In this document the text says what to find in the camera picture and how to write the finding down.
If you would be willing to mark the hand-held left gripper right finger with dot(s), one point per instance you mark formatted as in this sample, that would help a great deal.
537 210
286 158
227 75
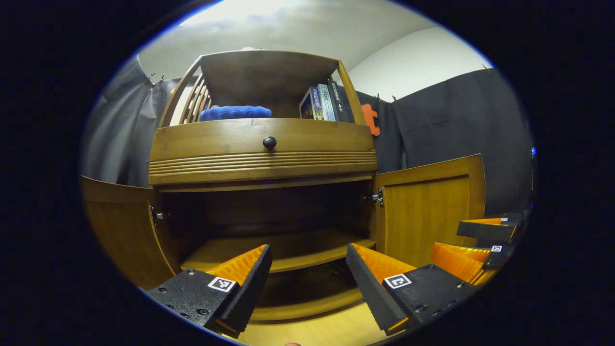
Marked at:
370 293

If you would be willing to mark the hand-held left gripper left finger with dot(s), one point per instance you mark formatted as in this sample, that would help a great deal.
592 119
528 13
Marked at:
245 298

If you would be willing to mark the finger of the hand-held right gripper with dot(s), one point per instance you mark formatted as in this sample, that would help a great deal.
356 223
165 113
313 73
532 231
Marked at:
461 262
485 230

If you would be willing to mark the wooden cabinet door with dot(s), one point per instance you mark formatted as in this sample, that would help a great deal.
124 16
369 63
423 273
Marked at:
423 211
125 230

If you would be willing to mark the wooden double-door shoe cabinet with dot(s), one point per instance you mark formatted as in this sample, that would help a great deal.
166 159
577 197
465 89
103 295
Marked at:
269 77

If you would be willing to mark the wooden inner cabinet shelf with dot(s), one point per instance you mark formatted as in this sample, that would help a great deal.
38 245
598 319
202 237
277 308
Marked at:
298 250

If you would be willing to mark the metal right door hinge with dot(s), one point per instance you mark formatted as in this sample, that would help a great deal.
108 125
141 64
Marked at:
377 197

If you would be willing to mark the metal door hinge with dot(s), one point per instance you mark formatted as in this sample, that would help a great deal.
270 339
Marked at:
377 197
157 216

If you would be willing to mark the metal left door hinge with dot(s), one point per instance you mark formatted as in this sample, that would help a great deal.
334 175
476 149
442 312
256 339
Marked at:
157 216

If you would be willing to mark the wooden cabinet drawer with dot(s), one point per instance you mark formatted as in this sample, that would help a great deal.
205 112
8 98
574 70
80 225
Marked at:
326 137

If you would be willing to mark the black round drawer knob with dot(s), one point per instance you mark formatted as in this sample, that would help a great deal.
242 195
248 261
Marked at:
269 142

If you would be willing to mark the blue folded towel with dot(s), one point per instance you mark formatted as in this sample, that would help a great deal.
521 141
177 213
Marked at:
235 113

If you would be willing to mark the black book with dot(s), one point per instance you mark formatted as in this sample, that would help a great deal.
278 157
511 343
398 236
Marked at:
342 103

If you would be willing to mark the light grey book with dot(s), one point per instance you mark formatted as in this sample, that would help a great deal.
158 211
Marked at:
326 103

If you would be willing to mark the dark blue book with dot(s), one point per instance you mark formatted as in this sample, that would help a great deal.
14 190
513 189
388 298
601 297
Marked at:
309 105

